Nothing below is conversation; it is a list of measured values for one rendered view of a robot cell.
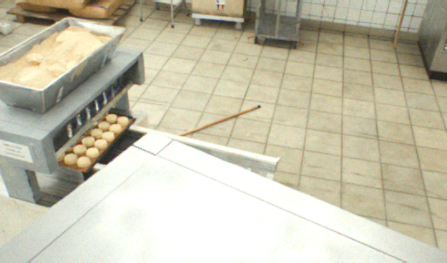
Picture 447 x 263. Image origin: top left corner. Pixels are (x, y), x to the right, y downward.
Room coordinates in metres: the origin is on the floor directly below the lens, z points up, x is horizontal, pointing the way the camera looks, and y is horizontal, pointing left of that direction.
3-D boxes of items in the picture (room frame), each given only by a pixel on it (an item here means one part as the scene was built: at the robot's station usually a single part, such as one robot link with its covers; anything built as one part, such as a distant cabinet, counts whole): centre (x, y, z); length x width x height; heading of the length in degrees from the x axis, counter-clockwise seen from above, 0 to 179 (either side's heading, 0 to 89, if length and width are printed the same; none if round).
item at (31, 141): (1.49, 0.78, 1.01); 0.72 x 0.33 x 0.34; 167
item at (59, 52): (1.49, 0.78, 1.28); 0.54 x 0.27 x 0.06; 167
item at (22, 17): (4.89, 2.24, 0.06); 1.20 x 0.80 x 0.11; 85
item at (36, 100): (1.49, 0.78, 1.25); 0.56 x 0.29 x 0.14; 167
